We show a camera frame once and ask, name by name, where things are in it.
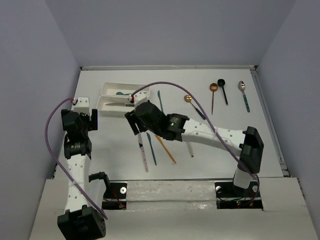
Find steel knife dark marbled handle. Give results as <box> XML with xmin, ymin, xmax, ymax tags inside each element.
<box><xmin>104</xmin><ymin>103</ymin><xmax>135</xmax><ymax>107</ymax></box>

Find teal plastic spoon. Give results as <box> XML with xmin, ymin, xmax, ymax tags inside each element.
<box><xmin>116</xmin><ymin>91</ymin><xmax>132</xmax><ymax>96</ymax></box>

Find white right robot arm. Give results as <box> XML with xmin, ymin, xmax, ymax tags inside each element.
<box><xmin>124</xmin><ymin>101</ymin><xmax>264</xmax><ymax>196</ymax></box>

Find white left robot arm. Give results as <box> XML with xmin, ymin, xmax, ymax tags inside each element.
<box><xmin>57</xmin><ymin>109</ymin><xmax>111</xmax><ymax>240</ymax></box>

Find blue plastic knife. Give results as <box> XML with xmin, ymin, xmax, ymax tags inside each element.
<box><xmin>146</xmin><ymin>132</ymin><xmax>157</xmax><ymax>166</ymax></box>

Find orange plastic knife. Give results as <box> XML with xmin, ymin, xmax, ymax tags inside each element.
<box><xmin>155</xmin><ymin>135</ymin><xmax>177</xmax><ymax>164</ymax></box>

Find white near tray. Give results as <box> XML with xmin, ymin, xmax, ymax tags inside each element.
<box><xmin>96</xmin><ymin>95</ymin><xmax>135</xmax><ymax>118</ymax></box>

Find teal plastic knife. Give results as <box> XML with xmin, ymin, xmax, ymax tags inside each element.
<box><xmin>157</xmin><ymin>90</ymin><xmax>164</xmax><ymax>112</ymax></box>

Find beige plastic spoon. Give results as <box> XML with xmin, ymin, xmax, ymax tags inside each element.
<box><xmin>186</xmin><ymin>142</ymin><xmax>194</xmax><ymax>158</ymax></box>

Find copper spoon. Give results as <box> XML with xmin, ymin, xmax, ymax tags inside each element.
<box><xmin>209</xmin><ymin>83</ymin><xmax>218</xmax><ymax>115</ymax></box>

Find black spoon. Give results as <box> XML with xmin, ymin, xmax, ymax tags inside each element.
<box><xmin>217</xmin><ymin>78</ymin><xmax>229</xmax><ymax>106</ymax></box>

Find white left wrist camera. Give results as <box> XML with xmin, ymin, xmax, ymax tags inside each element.
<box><xmin>72</xmin><ymin>97</ymin><xmax>90</xmax><ymax>115</ymax></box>

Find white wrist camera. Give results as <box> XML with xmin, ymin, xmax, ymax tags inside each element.
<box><xmin>72</xmin><ymin>97</ymin><xmax>90</xmax><ymax>115</ymax></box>
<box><xmin>128</xmin><ymin>91</ymin><xmax>149</xmax><ymax>107</ymax></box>

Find steel knife pink handle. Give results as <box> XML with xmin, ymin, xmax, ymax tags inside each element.
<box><xmin>137</xmin><ymin>133</ymin><xmax>149</xmax><ymax>172</ymax></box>

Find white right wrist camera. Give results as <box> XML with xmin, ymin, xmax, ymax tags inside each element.
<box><xmin>128</xmin><ymin>91</ymin><xmax>149</xmax><ymax>107</ymax></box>

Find gold spoon green handle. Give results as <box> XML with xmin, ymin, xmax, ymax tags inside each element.
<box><xmin>184</xmin><ymin>95</ymin><xmax>206</xmax><ymax>120</ymax></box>

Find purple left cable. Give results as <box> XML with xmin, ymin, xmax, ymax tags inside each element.
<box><xmin>44</xmin><ymin>97</ymin><xmax>109</xmax><ymax>221</ymax></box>

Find purple cable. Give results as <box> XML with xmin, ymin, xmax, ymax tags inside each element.
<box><xmin>44</xmin><ymin>97</ymin><xmax>109</xmax><ymax>221</ymax></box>
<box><xmin>130</xmin><ymin>81</ymin><xmax>261</xmax><ymax>201</ymax></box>

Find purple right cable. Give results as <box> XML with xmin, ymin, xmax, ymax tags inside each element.
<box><xmin>130</xmin><ymin>81</ymin><xmax>261</xmax><ymax>201</ymax></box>

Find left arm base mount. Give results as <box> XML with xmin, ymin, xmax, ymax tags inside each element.
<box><xmin>102</xmin><ymin>181</ymin><xmax>128</xmax><ymax>210</ymax></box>

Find silver spoon teal handle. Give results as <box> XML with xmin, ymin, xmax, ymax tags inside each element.
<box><xmin>238</xmin><ymin>81</ymin><xmax>251</xmax><ymax>113</ymax></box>

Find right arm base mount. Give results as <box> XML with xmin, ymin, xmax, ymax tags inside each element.
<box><xmin>214</xmin><ymin>181</ymin><xmax>263</xmax><ymax>210</ymax></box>

